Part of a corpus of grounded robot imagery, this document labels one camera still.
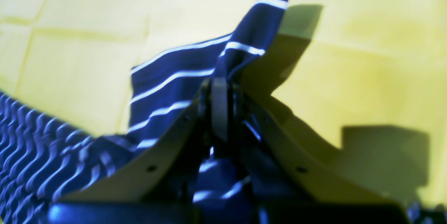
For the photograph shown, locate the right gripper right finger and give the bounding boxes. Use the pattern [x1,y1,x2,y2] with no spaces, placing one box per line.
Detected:
[242,92,395,204]

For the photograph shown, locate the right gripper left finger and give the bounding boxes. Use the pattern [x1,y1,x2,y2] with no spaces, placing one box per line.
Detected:
[60,88,209,203]

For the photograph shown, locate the navy white striped T-shirt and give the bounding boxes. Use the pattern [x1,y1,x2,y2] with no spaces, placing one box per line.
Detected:
[1,0,288,224]

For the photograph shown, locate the yellow table cloth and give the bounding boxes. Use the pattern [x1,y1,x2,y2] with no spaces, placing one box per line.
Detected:
[1,0,446,207]

